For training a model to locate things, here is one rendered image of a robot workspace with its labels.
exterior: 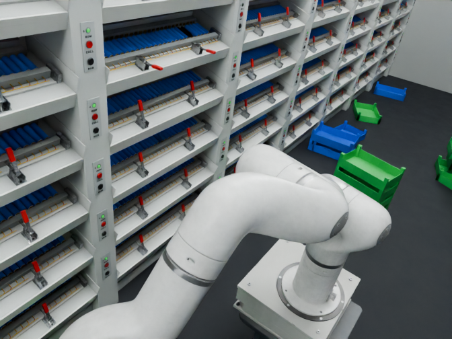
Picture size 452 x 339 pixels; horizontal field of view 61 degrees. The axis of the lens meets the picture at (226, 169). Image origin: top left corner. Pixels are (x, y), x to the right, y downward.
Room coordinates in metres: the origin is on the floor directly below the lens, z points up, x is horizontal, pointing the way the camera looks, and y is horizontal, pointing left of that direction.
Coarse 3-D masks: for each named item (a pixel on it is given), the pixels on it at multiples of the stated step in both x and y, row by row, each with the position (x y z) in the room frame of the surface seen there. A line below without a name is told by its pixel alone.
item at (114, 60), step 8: (184, 40) 1.34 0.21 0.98; (192, 40) 1.37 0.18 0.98; (200, 40) 1.41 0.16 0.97; (208, 40) 1.45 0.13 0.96; (152, 48) 1.21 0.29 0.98; (160, 48) 1.23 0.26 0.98; (168, 48) 1.26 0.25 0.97; (176, 48) 1.30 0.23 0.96; (112, 56) 1.07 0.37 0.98; (120, 56) 1.09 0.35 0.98; (128, 56) 1.11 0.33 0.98; (144, 56) 1.16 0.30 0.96; (160, 56) 1.21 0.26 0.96; (112, 64) 1.06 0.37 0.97
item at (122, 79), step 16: (160, 16) 1.40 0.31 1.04; (176, 16) 1.48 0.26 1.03; (208, 16) 1.55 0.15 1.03; (224, 32) 1.51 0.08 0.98; (208, 48) 1.41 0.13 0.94; (224, 48) 1.47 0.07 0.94; (160, 64) 1.18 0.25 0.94; (176, 64) 1.23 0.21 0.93; (192, 64) 1.32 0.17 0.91; (112, 80) 1.01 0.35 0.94; (128, 80) 1.05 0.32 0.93; (144, 80) 1.11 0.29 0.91
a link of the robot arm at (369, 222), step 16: (352, 192) 0.80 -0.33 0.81; (352, 208) 0.76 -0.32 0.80; (368, 208) 0.76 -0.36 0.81; (384, 208) 0.78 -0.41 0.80; (352, 224) 0.73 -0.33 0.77; (368, 224) 0.72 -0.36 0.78; (384, 224) 0.73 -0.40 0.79; (336, 240) 0.77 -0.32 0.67; (352, 240) 0.72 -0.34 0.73; (368, 240) 0.71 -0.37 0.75; (320, 256) 0.77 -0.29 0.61; (336, 256) 0.76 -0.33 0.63
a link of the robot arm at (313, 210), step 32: (224, 192) 0.43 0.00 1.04; (256, 192) 0.45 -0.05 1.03; (288, 192) 0.47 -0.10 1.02; (320, 192) 0.49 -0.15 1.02; (192, 224) 0.41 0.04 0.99; (224, 224) 0.40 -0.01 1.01; (256, 224) 0.43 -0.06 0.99; (288, 224) 0.45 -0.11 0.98; (320, 224) 0.46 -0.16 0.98; (192, 256) 0.38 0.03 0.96; (224, 256) 0.39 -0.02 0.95
